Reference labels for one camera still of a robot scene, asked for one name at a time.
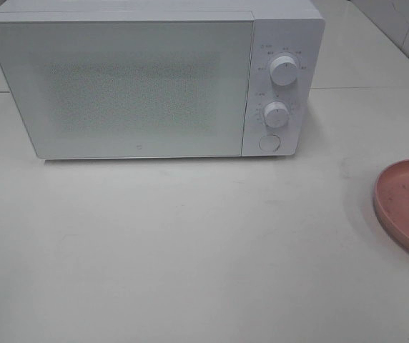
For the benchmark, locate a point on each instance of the pink round plate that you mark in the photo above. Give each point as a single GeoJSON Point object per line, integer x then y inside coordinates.
{"type": "Point", "coordinates": [391, 201]}

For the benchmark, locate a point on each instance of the upper white power knob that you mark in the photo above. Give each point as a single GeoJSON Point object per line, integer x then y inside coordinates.
{"type": "Point", "coordinates": [284, 69]}

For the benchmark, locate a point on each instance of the round white door button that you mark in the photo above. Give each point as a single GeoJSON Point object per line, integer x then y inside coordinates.
{"type": "Point", "coordinates": [269, 143]}

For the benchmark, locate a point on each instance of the white microwave door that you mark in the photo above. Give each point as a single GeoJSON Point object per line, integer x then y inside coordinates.
{"type": "Point", "coordinates": [130, 84]}

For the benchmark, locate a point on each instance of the white microwave oven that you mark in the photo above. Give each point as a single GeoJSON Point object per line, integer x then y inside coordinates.
{"type": "Point", "coordinates": [294, 27]}

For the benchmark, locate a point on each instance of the lower white timer knob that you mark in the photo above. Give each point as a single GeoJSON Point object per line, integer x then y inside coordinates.
{"type": "Point", "coordinates": [276, 114]}

